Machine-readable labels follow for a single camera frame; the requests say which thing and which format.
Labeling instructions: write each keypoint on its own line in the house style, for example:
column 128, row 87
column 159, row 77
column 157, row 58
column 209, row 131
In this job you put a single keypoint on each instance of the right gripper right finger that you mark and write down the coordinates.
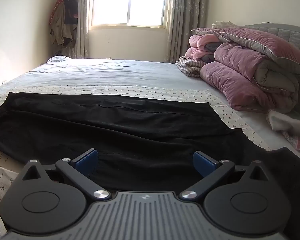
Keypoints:
column 211, row 170

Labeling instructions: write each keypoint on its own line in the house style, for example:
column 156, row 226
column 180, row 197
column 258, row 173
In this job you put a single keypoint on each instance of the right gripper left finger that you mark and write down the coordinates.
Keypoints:
column 76, row 169

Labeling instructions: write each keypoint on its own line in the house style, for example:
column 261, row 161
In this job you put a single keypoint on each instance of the black pants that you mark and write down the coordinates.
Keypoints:
column 143, row 144

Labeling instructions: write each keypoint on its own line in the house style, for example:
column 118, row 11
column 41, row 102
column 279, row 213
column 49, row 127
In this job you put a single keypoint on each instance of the white fluffy towel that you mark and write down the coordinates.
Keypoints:
column 283, row 123

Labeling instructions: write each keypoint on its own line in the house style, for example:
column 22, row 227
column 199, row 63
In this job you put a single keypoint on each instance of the light blue bed cover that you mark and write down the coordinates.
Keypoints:
column 63, row 71

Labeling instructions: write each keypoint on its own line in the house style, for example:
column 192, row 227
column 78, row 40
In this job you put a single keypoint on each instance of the purple grey folded quilt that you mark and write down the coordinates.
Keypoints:
column 255, row 70

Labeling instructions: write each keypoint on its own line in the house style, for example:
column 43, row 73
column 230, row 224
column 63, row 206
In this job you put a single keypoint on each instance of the striped folded cloth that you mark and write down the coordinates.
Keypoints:
column 190, row 67

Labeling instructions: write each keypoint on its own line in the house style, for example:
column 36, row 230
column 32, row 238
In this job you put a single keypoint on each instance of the left grey curtain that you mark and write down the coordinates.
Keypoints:
column 81, row 50

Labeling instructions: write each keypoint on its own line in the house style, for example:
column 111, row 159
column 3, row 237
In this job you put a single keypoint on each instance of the grey curtain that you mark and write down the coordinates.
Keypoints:
column 81, row 50
column 182, row 17

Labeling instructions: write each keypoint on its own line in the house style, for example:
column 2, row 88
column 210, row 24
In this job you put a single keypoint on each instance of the pink folded blanket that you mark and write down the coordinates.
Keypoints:
column 203, row 47

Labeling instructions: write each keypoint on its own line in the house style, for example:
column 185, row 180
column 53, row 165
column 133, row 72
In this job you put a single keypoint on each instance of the right grey curtain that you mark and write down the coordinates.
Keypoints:
column 182, row 17

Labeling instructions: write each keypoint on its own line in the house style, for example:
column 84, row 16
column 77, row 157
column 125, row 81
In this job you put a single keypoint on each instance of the window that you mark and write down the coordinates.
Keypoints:
column 136, row 13

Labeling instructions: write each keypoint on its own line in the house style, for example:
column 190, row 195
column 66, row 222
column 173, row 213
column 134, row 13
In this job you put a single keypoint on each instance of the hanging clothes on wall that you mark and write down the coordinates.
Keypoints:
column 63, row 24

